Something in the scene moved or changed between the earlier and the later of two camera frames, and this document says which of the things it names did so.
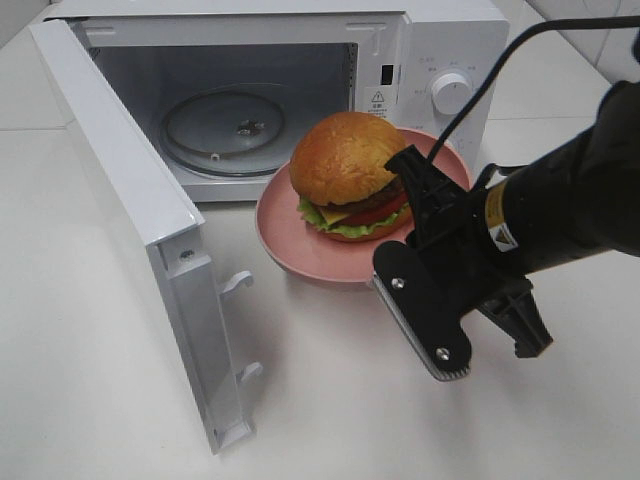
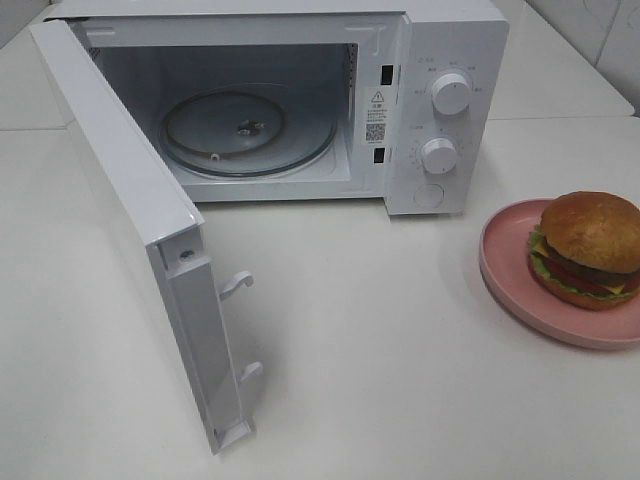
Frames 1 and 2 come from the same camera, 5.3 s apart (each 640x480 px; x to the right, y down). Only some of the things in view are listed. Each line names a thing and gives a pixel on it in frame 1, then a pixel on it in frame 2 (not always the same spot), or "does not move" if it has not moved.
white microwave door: x=193 y=299 does not move
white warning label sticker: x=376 y=99 does not move
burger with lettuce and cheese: x=338 y=168 to x=585 y=250
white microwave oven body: x=226 y=87 does not move
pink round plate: x=289 y=233 to x=504 y=250
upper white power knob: x=450 y=93 does not move
